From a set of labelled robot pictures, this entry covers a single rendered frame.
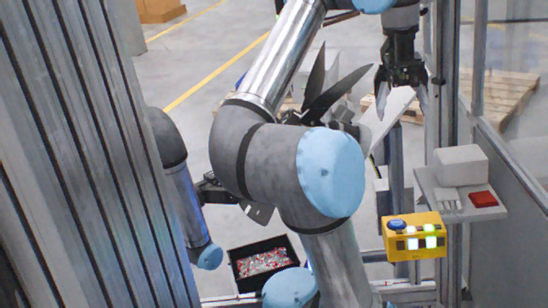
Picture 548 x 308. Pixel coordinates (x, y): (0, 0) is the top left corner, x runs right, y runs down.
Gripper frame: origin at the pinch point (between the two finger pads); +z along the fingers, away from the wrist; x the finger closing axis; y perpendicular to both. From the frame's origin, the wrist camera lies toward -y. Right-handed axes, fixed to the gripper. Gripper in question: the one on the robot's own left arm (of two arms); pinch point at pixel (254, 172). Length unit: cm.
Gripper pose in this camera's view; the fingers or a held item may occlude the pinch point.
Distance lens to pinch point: 161.9
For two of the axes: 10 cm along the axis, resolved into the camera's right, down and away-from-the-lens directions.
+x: 2.0, 9.0, 3.8
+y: -5.7, -2.1, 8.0
